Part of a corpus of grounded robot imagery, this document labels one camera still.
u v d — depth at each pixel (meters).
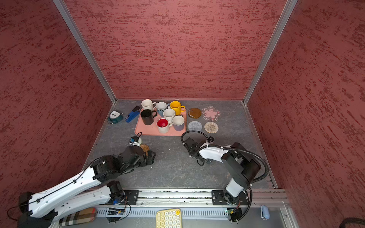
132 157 0.53
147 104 1.09
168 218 0.67
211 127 1.03
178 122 1.03
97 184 0.48
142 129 1.00
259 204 0.73
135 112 1.08
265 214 0.67
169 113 1.03
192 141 0.76
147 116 1.00
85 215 0.66
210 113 1.13
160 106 1.07
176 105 1.08
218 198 0.74
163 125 1.01
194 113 1.11
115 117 1.04
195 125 1.04
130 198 0.74
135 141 0.65
